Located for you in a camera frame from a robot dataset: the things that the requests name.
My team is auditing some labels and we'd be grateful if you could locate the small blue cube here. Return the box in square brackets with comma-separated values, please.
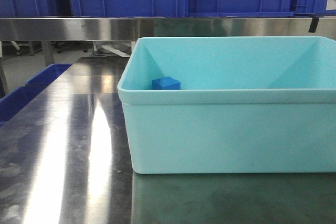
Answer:
[152, 77, 181, 90]

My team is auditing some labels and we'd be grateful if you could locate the light teal plastic tub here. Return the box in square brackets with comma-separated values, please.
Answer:
[118, 36, 335, 174]

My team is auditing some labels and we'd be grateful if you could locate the stainless steel work table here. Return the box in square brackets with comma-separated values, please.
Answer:
[1, 18, 335, 223]

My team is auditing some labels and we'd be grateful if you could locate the blue bin beside table far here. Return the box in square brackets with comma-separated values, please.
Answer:
[25, 63, 72, 87]

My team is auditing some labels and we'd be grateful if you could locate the blue bin beside table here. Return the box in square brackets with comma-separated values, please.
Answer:
[25, 63, 72, 87]
[1, 86, 40, 126]

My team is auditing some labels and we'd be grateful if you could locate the blue bin beside table near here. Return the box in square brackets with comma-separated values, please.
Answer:
[1, 86, 40, 126]

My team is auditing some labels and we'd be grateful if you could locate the black tape strip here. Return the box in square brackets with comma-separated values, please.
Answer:
[308, 17, 319, 33]

